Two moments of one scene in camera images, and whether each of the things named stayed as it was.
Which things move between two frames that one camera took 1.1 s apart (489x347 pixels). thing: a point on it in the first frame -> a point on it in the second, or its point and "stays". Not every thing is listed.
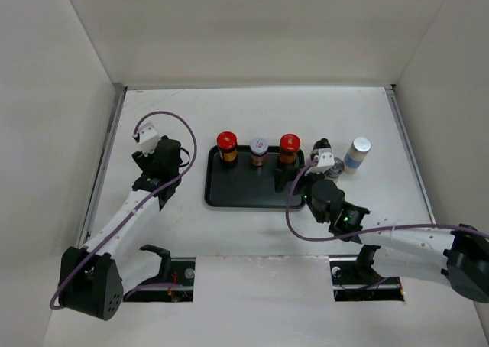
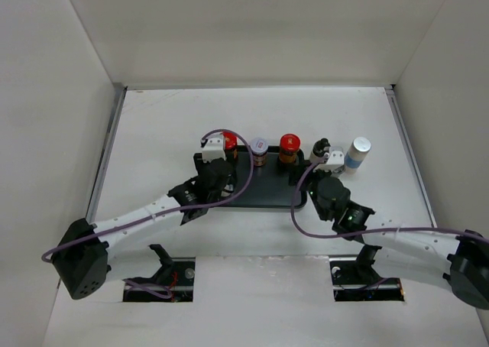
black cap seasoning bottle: [320, 147] stays
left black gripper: [142, 160] -> [200, 163]
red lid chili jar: [289, 144] stays
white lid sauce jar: [259, 151] stays
